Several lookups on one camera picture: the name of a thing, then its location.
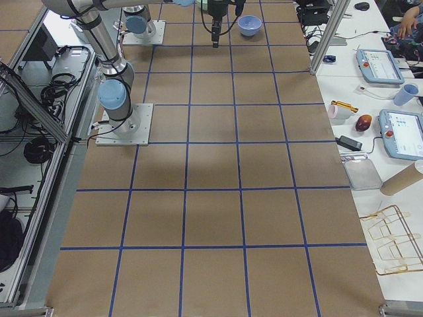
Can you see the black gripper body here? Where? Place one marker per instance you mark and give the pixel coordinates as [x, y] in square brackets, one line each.
[215, 10]

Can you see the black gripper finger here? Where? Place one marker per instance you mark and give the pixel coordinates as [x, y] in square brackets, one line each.
[215, 32]
[239, 6]

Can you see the blue bowl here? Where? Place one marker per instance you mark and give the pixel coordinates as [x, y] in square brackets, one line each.
[249, 25]

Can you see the person hand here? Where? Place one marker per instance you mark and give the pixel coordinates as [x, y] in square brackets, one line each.
[408, 23]

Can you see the black electronics pile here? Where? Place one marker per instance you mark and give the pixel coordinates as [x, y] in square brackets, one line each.
[313, 12]

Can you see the small blue black device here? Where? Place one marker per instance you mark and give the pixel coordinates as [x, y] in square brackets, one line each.
[329, 59]

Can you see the black computer mouse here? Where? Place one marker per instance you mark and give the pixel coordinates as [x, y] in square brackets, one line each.
[362, 6]

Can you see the pink cup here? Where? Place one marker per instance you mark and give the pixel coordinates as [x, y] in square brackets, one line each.
[336, 112]

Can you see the gold metal tool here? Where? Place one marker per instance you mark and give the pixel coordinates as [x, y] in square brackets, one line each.
[345, 105]

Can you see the upper teach pendant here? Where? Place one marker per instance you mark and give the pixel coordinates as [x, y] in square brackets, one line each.
[379, 66]

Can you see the teach pendant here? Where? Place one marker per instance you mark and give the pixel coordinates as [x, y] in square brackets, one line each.
[379, 66]
[401, 133]

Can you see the red mango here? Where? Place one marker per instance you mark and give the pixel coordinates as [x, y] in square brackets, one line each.
[363, 123]

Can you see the black box left shelf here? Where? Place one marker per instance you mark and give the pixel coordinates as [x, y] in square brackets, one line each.
[43, 48]

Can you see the black power adapter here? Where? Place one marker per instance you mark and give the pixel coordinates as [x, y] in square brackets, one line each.
[348, 143]

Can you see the light blue plastic cup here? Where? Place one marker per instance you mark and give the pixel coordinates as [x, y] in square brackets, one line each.
[405, 94]

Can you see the lower teach pendant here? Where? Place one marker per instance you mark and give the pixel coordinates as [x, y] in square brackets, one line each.
[401, 133]

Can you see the cardboard tube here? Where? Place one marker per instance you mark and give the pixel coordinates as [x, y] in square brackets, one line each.
[403, 179]

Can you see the black bag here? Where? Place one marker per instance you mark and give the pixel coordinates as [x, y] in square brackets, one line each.
[12, 239]

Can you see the aluminium frame post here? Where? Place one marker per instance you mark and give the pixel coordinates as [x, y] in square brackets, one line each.
[330, 30]

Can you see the gold wire rack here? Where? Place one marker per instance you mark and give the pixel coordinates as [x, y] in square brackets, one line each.
[394, 247]

